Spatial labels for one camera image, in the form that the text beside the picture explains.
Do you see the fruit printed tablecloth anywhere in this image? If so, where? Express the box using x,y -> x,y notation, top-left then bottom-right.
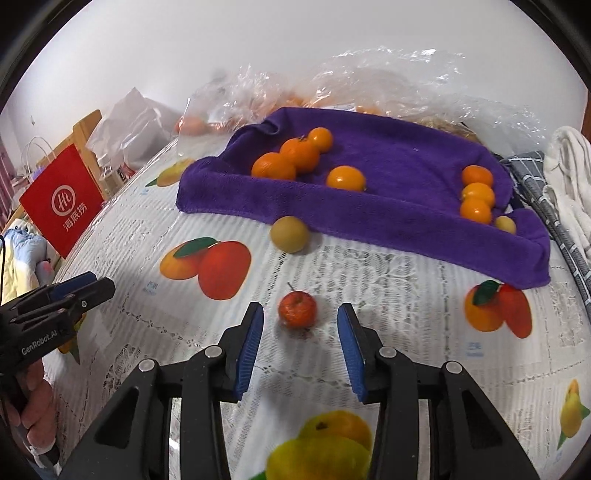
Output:
41,134 -> 591,480

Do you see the pile of brown longans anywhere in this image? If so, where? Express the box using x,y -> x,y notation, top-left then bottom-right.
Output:
416,115 -> 478,141

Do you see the person's left hand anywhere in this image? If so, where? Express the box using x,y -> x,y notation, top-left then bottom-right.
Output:
21,357 -> 59,452

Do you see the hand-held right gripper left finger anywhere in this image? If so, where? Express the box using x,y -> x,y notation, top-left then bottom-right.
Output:
59,301 -> 265,480

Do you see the white knitted cloth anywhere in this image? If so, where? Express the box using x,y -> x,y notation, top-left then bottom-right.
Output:
542,126 -> 591,266

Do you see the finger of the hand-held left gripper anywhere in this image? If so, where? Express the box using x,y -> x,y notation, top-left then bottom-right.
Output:
7,278 -> 117,334
0,271 -> 99,320

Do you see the pile of bagged orange fruit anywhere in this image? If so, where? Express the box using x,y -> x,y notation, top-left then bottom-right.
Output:
174,90 -> 384,137

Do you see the white plastic bag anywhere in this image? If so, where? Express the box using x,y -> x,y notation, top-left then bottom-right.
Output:
87,88 -> 174,171

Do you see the pink curtain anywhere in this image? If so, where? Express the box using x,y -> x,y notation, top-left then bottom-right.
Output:
0,143 -> 24,222

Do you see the small red apple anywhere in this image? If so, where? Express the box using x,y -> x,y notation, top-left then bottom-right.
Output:
278,282 -> 318,329

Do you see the red paper bag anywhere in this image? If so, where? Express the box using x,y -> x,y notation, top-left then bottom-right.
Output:
18,136 -> 105,259

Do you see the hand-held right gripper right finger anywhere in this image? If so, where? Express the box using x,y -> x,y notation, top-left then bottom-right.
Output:
337,303 -> 541,480

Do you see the purple towel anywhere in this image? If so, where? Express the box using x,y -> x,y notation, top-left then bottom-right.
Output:
175,107 -> 551,289

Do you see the light blue printed fabric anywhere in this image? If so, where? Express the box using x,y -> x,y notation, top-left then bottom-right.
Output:
0,217 -> 58,296

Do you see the large clear plastic bag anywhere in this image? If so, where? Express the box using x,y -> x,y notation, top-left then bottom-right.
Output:
307,45 -> 552,155

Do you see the yellow-green round fruit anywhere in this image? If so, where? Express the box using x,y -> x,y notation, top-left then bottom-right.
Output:
270,216 -> 310,254

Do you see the grey checked cloth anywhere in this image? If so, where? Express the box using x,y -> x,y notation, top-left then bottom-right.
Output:
501,150 -> 591,319

